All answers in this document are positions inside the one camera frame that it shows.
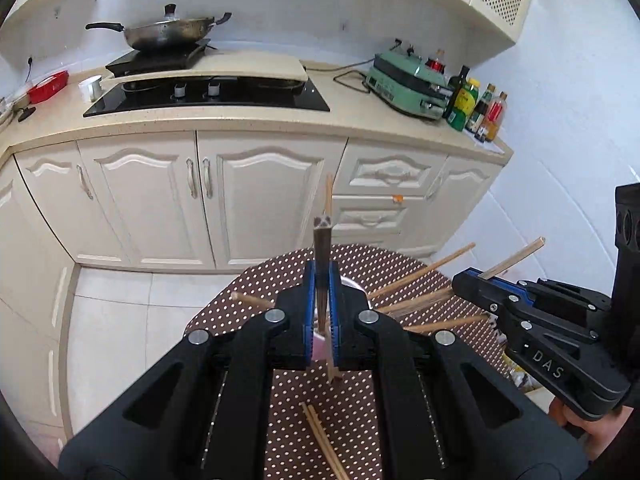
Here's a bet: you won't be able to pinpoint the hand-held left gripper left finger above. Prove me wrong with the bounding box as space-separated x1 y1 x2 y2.
59 260 318 480

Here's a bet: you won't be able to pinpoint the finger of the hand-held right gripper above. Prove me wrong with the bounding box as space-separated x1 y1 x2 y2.
451 269 599 343
516 277 614 334

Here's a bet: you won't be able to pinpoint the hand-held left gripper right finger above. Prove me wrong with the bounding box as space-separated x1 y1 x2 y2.
327 264 592 480

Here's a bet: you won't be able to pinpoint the pink cup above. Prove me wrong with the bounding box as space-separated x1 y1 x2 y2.
310 272 371 363

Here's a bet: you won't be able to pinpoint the slender bamboo chopstick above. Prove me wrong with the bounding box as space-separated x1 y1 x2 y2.
312 214 345 387
477 237 546 279
301 402 346 480
307 405 352 480

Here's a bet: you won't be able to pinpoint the pile of wooden chopsticks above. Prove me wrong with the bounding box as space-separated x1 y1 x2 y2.
231 174 491 336

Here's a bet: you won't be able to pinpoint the person's right hand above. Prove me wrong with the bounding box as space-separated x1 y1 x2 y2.
549 396 637 444

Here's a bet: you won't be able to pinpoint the cream cabinet drawer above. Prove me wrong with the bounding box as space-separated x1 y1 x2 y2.
332 197 423 235
345 147 448 196

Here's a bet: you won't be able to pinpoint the red label seasoning bottle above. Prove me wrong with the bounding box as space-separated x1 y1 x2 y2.
480 92 509 142

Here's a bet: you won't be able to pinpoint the dark soy sauce bottle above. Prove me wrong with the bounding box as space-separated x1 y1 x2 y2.
467 85 497 134

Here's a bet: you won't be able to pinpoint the green bottle yellow cap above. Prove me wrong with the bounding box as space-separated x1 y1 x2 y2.
447 78 481 132

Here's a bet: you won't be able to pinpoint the dark olive oil bottle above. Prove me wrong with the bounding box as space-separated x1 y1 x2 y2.
445 65 471 121

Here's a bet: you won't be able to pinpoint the cream base cabinets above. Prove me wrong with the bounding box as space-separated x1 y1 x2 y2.
0 110 516 436

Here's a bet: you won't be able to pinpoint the green electric cooker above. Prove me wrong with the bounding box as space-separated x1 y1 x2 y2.
364 39 451 121

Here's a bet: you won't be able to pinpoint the black glass gas stove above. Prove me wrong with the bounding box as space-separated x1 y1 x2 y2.
82 76 332 119

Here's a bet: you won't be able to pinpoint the pale stove cover board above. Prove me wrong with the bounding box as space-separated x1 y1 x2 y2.
102 52 310 92

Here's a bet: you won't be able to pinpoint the black induction cooker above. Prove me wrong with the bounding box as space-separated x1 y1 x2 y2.
105 39 213 77

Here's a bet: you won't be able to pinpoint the steel wok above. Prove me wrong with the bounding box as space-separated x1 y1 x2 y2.
85 12 233 52

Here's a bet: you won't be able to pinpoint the glass wok lid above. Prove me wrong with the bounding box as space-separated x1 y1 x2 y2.
125 4 216 32

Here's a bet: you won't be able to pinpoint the red plastic basket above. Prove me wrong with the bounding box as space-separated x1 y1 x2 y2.
26 70 70 105

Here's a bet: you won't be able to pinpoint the black power cable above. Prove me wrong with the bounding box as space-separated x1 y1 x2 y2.
302 57 376 95

